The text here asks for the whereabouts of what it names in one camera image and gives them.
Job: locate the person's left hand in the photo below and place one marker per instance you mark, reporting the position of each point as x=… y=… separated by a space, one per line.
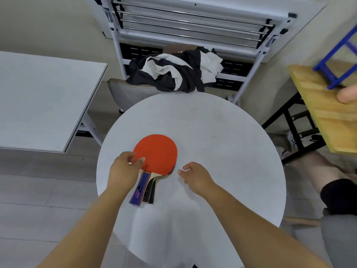
x=122 y=175

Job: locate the person's right hand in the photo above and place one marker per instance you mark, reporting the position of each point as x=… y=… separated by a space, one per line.
x=198 y=178

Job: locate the black table tennis paddle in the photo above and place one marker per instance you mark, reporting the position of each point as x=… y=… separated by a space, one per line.
x=152 y=196

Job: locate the person's right forearm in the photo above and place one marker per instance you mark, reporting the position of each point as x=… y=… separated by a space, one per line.
x=256 y=234

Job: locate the person's left forearm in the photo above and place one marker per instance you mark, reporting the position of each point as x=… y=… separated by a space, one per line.
x=83 y=234

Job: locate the round white table black base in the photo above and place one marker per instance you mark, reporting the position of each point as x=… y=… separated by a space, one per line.
x=223 y=136

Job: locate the black and white garment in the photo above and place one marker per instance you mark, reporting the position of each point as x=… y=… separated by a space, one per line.
x=167 y=78

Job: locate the white folding table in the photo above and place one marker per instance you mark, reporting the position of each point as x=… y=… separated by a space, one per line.
x=41 y=94

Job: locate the wooden table black legs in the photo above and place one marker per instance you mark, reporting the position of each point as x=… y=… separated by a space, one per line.
x=320 y=108

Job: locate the grey upholstered chair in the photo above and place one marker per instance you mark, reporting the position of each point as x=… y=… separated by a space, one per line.
x=340 y=242

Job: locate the blue metal shelf rack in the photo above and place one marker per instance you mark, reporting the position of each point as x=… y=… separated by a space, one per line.
x=323 y=76

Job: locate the white table folded upright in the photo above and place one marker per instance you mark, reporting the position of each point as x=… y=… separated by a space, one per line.
x=251 y=4

